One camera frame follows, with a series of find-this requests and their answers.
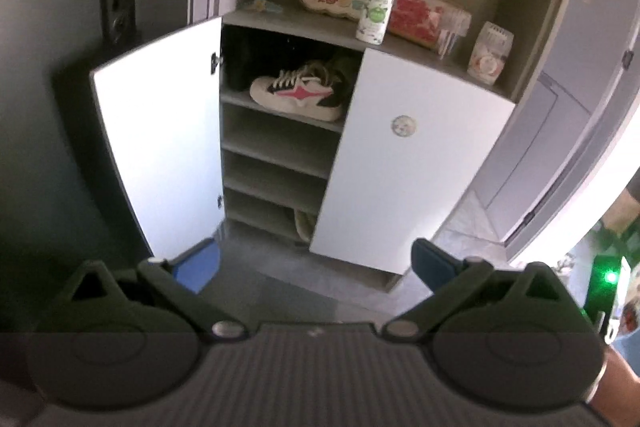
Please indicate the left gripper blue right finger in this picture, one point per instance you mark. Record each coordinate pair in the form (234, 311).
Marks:
(453, 282)

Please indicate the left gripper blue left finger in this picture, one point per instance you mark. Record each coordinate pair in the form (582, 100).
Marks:
(176, 284)

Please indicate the cream shoe on shelf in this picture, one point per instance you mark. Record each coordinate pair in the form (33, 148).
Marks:
(305, 223)

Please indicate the white right cabinet door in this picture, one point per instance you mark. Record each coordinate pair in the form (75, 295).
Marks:
(412, 143)

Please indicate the white cabinet door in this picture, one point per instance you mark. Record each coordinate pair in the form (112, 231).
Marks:
(159, 109)
(412, 143)

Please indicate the white left cabinet door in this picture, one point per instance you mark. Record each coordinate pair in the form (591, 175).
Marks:
(159, 109)

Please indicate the white pink sneaker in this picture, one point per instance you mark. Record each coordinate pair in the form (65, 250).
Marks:
(313, 91)

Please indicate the white shoe cabinet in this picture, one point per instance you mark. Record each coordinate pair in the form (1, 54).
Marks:
(400, 56)

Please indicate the clear air freshener container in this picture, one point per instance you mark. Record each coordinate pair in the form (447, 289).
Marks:
(491, 49)

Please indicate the red patterned package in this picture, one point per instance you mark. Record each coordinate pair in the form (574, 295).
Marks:
(435, 24)

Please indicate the white green spray bottle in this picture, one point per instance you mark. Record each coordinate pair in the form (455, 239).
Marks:
(373, 22)

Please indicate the dark entrance door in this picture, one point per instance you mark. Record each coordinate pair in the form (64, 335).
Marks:
(59, 197)

